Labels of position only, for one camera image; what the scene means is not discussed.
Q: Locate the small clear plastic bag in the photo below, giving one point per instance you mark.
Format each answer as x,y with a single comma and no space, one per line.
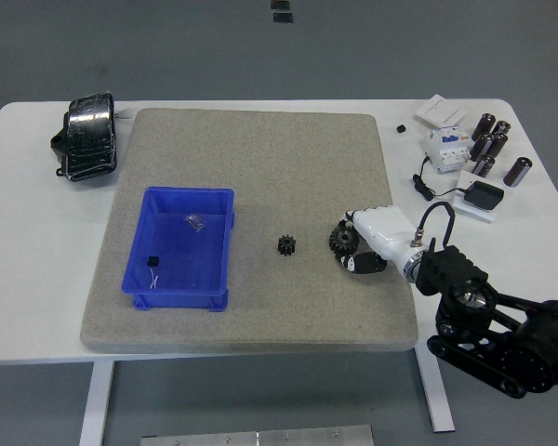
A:
195,223

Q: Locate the white table leg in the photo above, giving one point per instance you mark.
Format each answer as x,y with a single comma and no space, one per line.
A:
434,390
96,404

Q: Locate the grey metal base plate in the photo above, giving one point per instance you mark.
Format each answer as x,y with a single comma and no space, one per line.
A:
256,436

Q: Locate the small black cube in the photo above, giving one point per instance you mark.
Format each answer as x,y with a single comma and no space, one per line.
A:
402,128
153,260

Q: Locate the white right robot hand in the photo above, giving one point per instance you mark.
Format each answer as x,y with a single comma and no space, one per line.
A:
383,230

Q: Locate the white wall switch plate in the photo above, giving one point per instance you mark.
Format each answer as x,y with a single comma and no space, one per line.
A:
439,110

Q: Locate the grey-brown felt mat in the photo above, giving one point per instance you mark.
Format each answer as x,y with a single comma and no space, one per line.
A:
269,167

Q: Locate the black tape-wrapped device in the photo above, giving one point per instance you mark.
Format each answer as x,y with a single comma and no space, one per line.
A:
90,135

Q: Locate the small black spur gear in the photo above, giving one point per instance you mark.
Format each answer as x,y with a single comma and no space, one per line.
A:
288,246

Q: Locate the black power adapter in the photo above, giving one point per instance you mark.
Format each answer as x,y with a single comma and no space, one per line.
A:
483,195

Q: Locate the blue plastic box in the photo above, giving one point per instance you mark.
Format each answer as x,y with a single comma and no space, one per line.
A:
181,260

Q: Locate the black cylindrical capacitor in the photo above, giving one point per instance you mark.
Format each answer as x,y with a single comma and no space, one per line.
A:
480,146
517,172
483,166
485,126
502,127
496,145

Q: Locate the white socket plate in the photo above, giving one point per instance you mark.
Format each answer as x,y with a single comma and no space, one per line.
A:
465,179

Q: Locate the white circuit breaker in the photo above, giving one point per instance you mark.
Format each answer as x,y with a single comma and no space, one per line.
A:
446,148

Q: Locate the black floor socket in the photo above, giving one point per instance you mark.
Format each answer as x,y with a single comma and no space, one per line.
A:
280,4
283,17

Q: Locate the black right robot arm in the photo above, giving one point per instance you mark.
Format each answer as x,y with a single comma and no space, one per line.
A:
451,265

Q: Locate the large black bevel gear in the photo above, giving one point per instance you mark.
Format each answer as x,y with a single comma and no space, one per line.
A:
339,239

